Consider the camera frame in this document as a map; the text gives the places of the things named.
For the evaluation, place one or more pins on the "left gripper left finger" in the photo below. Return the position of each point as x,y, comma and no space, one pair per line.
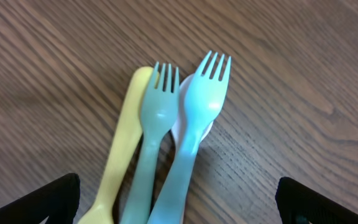
56,202

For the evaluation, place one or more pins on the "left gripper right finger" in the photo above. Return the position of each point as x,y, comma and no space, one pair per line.
299,204

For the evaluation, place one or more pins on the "yellow plastic fork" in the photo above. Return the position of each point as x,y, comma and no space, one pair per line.
126,138

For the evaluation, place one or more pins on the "teal plastic fork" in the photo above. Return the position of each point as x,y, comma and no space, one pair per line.
158,113

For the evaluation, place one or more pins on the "white plastic spoon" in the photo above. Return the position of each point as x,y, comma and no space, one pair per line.
178,129

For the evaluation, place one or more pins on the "light blue plastic fork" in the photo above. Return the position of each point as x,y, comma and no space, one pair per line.
203,102

